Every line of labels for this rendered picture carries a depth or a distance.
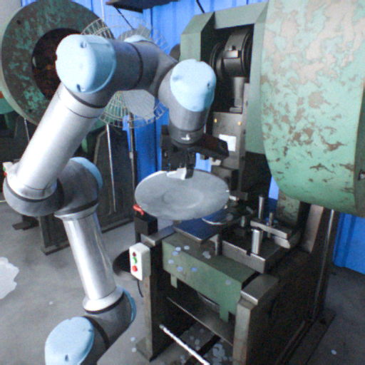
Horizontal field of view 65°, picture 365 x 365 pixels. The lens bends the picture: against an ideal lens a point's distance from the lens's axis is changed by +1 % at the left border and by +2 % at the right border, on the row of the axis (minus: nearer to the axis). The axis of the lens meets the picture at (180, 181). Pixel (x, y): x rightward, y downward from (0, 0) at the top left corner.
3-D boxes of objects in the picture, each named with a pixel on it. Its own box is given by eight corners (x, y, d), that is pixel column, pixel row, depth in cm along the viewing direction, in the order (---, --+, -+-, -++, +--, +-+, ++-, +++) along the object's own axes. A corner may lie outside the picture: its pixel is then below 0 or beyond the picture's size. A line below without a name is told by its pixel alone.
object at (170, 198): (155, 225, 102) (155, 223, 103) (235, 212, 96) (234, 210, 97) (117, 181, 80) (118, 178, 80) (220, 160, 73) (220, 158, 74)
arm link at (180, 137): (204, 102, 58) (209, 135, 55) (200, 116, 62) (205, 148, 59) (167, 102, 57) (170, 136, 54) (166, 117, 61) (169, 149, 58)
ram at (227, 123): (234, 195, 102) (240, 110, 92) (202, 185, 112) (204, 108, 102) (259, 183, 114) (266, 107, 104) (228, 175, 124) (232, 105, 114)
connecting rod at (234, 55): (239, 135, 98) (247, 21, 86) (210, 131, 106) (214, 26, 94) (269, 128, 112) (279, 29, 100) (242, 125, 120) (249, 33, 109)
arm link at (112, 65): (-25, 199, 65) (57, 5, 37) (22, 184, 74) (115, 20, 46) (3, 241, 64) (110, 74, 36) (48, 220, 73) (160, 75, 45)
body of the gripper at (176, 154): (159, 147, 72) (160, 116, 61) (192, 145, 73) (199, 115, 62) (160, 173, 69) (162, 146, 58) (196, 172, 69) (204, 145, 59)
